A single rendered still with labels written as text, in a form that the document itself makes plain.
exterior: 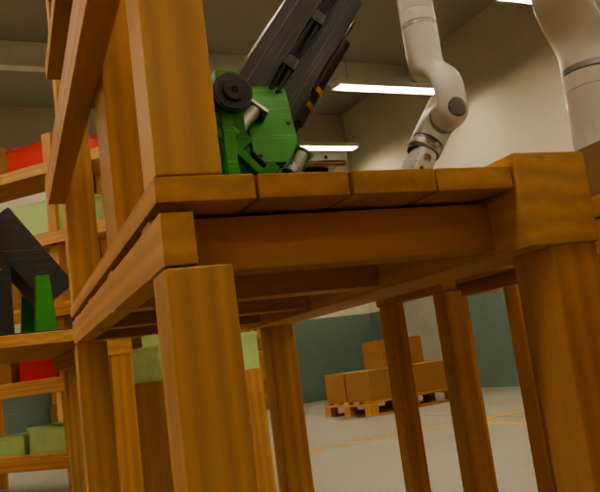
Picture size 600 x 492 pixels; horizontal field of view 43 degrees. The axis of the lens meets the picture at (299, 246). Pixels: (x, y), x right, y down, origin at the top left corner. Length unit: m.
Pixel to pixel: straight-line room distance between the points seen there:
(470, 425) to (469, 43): 8.64
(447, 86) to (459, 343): 0.60
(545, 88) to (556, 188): 7.82
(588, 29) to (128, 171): 0.95
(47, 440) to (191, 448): 4.23
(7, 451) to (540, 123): 6.51
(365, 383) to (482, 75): 4.27
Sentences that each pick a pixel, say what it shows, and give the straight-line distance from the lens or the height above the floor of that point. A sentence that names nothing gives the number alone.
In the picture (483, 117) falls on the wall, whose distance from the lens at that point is 9.84.
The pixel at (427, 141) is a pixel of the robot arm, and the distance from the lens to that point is 1.85.
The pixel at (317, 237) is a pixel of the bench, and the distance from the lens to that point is 1.12.
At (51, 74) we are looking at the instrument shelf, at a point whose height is 1.50.
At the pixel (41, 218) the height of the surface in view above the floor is 1.76.
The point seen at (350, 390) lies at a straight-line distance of 7.94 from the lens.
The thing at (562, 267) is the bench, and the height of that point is 0.71.
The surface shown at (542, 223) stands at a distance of 1.22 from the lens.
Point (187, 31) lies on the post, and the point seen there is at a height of 1.08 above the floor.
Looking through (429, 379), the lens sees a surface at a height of 0.27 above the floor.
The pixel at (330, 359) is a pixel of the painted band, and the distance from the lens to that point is 11.85.
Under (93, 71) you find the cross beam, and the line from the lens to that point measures 1.45.
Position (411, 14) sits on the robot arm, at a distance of 1.99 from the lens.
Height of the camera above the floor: 0.62
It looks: 9 degrees up
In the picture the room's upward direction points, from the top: 7 degrees counter-clockwise
